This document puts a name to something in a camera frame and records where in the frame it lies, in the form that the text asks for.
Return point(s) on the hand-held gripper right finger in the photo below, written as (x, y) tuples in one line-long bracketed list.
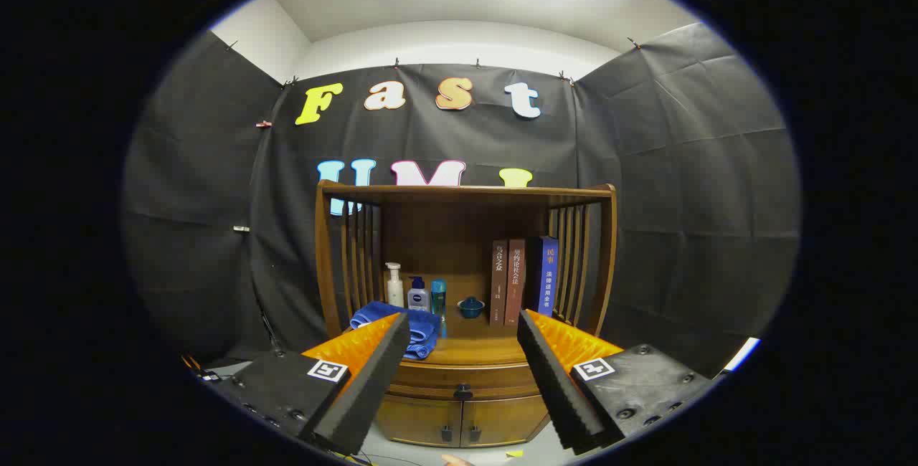
[(552, 380)]

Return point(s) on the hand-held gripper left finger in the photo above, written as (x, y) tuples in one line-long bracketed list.
[(373, 387)]

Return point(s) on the wooden cabinet door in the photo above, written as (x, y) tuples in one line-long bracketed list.
[(502, 419), (416, 419)]

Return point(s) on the wooden countertop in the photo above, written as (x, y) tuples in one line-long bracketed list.
[(477, 348)]

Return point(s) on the wooden cabinet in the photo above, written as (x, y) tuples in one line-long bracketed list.
[(445, 236)]

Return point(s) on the blue folded towel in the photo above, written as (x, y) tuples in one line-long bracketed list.
[(427, 330)]

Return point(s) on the white bottle with blue cap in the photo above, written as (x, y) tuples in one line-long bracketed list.
[(418, 299)]

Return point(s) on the white pump bottle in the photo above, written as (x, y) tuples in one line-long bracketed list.
[(395, 290)]

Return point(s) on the light brown book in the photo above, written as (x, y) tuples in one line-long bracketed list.
[(515, 287)]

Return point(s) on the blue book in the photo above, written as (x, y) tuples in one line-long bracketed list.
[(549, 279)]

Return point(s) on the dark brown book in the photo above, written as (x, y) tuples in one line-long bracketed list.
[(499, 287)]

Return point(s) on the blue lidded teacup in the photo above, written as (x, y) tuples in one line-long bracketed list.
[(471, 308)]

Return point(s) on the clear teal bottle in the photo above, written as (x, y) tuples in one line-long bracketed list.
[(438, 297)]

